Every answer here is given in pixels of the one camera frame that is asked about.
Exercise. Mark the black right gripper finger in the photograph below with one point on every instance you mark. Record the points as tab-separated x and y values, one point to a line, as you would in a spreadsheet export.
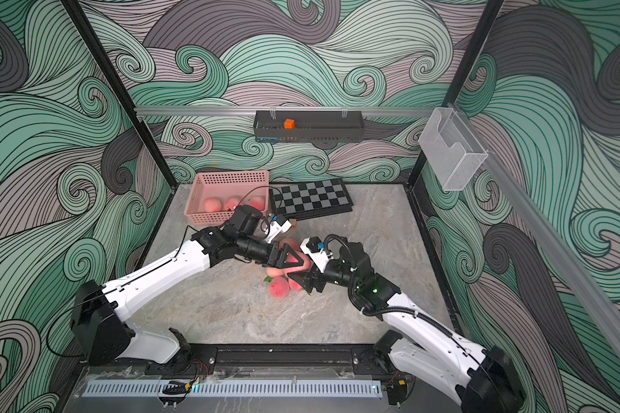
313	284
302	278

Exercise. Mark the black frame post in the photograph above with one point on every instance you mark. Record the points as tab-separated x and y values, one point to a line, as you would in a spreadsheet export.
472	52
91	40

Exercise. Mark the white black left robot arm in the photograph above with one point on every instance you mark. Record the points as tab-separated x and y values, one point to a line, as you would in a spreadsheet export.
101	314

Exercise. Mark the white vented cable duct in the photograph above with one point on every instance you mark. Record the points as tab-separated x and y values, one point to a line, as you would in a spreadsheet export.
294	388

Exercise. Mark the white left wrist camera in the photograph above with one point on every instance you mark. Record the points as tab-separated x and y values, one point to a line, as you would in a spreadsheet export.
276	225

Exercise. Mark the orange cube on shelf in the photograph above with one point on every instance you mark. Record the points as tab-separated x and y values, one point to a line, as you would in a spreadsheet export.
289	124

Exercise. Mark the aluminium wall rail right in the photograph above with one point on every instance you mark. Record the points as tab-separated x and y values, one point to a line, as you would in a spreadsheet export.
594	300

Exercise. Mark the peach front left cracked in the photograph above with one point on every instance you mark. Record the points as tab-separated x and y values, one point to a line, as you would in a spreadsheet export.
277	287

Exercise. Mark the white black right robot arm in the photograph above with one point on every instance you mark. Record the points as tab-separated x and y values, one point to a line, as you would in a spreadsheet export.
475	378

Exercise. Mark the peach with leaf back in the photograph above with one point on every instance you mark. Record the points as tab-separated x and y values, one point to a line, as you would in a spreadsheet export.
259	203

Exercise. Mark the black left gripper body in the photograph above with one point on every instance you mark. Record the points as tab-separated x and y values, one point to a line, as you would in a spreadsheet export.
257	251

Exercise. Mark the black wall shelf tray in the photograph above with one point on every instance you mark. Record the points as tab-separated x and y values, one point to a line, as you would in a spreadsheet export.
315	127

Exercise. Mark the peach centre pale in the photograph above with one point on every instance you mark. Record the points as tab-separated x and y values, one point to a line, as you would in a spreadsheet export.
293	244

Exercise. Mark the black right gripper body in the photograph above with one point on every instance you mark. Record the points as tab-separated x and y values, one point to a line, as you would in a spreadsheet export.
337	273

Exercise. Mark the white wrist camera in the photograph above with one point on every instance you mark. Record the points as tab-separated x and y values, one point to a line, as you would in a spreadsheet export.
276	225
316	250

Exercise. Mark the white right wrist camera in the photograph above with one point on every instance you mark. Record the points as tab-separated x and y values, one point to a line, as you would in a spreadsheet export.
316	250

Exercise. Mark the peach with leaf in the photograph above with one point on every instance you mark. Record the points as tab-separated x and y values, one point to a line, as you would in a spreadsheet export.
259	203
296	286

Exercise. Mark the clear acrylic wall holder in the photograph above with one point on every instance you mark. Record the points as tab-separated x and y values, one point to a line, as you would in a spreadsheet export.
452	148

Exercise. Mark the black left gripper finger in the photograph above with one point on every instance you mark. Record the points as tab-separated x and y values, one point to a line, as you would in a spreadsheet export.
289	253
305	266

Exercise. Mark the peach right with leaf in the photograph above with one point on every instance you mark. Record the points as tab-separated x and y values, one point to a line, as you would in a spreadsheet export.
296	286

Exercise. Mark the black folding chess board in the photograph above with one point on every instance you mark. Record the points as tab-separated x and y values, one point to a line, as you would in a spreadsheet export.
311	200

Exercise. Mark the black frame post right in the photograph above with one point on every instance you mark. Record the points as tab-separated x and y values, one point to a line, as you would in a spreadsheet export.
472	52

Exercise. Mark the black frame post left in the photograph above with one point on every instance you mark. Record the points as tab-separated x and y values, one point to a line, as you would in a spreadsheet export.
91	40

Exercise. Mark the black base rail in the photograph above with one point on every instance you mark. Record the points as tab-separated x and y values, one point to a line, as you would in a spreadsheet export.
358	358

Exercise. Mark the pink perforated plastic basket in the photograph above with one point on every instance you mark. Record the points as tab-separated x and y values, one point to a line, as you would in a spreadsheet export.
223	185

